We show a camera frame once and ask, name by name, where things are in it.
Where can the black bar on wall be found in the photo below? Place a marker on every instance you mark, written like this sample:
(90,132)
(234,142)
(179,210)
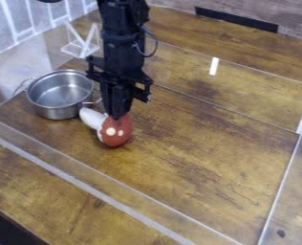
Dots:
(235,19)

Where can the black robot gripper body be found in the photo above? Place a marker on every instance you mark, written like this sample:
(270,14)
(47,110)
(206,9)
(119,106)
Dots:
(119,67)

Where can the clear acrylic triangle bracket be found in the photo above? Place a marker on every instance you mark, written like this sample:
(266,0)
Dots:
(82,47)

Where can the small silver pot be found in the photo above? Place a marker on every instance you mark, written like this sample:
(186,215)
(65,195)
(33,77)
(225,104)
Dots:
(59,93)

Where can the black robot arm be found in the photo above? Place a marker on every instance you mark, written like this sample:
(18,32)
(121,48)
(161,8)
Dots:
(123,17)

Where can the red toy mushroom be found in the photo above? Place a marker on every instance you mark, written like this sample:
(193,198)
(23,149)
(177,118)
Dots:
(114,131)

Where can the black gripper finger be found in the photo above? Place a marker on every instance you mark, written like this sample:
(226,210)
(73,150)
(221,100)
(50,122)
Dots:
(122,101)
(106,89)

